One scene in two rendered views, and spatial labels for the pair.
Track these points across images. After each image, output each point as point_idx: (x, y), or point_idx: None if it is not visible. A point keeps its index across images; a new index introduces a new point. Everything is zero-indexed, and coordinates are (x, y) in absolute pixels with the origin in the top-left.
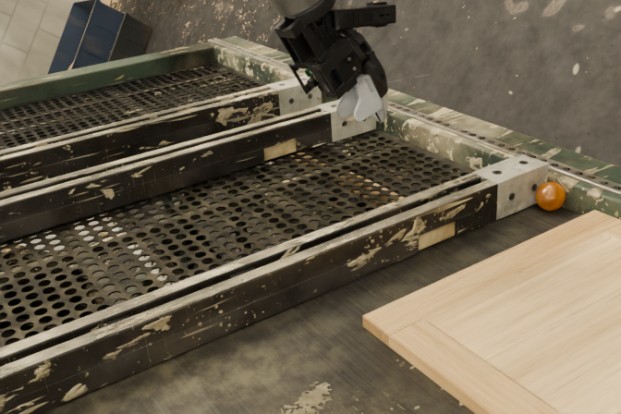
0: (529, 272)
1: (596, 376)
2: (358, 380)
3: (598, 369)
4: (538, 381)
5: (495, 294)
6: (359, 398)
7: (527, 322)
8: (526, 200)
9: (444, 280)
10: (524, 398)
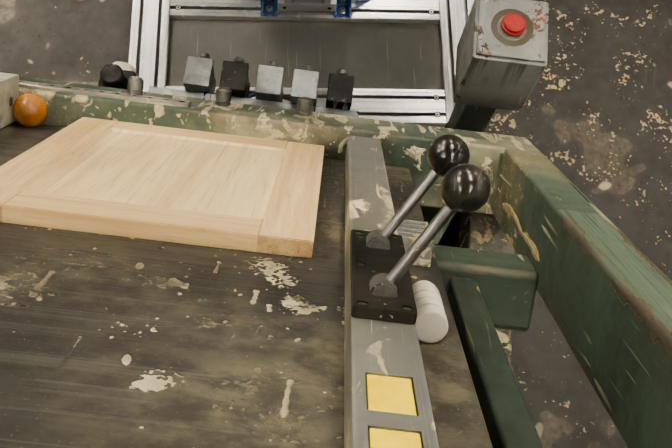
0: (80, 154)
1: (224, 196)
2: (3, 247)
3: (220, 192)
4: (185, 205)
5: (70, 169)
6: (25, 256)
7: (126, 180)
8: (6, 115)
9: (3, 167)
10: (191, 213)
